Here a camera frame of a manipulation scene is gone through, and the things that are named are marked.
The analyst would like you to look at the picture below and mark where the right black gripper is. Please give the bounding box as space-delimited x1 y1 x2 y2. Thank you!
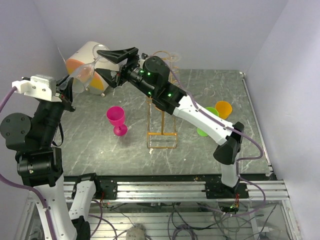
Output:
94 48 156 97

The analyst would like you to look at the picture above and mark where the clear flute wine glass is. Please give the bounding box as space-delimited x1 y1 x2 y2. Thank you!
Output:
66 44 109 94

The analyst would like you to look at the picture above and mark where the clear round wine glass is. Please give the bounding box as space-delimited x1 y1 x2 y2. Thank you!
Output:
168 52 182 63

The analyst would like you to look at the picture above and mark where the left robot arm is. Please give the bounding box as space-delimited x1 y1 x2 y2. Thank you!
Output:
0 74 102 240

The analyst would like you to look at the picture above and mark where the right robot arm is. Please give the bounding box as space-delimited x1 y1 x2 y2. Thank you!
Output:
95 47 244 198

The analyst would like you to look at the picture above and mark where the cream round drawer box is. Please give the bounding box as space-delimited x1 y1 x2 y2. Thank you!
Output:
65 41 113 97

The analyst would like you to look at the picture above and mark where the magenta plastic goblet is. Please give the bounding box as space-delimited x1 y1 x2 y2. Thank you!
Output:
106 106 128 137

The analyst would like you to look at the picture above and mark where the clear glass tumbler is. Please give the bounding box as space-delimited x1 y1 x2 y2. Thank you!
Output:
203 87 216 98

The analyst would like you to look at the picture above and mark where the green plastic goblet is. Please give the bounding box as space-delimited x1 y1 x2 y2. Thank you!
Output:
196 106 220 138

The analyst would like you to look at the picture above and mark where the orange plastic goblet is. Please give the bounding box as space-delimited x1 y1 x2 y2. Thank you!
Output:
215 100 233 120

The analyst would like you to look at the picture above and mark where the grey fuzzy ball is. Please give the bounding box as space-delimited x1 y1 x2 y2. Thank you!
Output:
125 224 147 240

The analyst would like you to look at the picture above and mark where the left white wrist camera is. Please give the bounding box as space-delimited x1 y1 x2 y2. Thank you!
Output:
11 74 62 102

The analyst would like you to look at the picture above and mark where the gold wire wine glass rack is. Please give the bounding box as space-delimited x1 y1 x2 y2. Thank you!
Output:
145 51 179 152

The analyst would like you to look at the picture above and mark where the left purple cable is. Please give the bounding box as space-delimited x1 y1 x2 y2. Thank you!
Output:
0 86 56 240

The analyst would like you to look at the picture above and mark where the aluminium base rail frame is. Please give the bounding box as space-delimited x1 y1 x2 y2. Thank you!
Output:
62 174 293 203

